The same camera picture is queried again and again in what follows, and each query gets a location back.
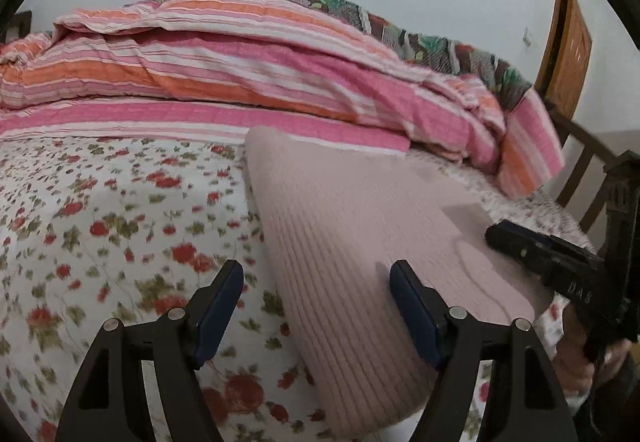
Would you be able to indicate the white wall switch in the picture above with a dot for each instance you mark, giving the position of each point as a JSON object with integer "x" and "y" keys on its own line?
{"x": 526, "y": 38}

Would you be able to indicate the pink orange striped quilt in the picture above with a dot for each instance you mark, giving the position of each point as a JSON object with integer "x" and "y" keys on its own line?
{"x": 225, "y": 51}

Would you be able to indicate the right hand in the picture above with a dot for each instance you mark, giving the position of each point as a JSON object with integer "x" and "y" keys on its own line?
{"x": 574, "y": 372}

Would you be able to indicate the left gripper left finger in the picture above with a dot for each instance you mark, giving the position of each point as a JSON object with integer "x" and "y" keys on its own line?
{"x": 107, "y": 401}

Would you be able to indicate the dark wooden headboard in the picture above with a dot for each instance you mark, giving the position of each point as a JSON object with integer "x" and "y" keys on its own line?
{"x": 17, "y": 27}

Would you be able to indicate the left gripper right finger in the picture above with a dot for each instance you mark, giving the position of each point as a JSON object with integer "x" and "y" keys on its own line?
{"x": 525, "y": 401}

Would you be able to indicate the pink knitted sweater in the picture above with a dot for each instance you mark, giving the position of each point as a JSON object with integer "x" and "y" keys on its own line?
{"x": 334, "y": 223}

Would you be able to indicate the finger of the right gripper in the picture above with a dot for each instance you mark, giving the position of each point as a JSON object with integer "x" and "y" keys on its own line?
{"x": 545, "y": 255}

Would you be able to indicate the brown wooden door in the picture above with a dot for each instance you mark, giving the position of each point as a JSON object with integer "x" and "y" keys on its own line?
{"x": 564, "y": 65}

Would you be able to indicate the floral patchwork blanket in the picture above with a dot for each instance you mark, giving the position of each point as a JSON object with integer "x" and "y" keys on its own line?
{"x": 437, "y": 54}

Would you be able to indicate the floral bed sheet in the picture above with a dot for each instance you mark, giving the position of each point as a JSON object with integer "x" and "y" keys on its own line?
{"x": 93, "y": 229}

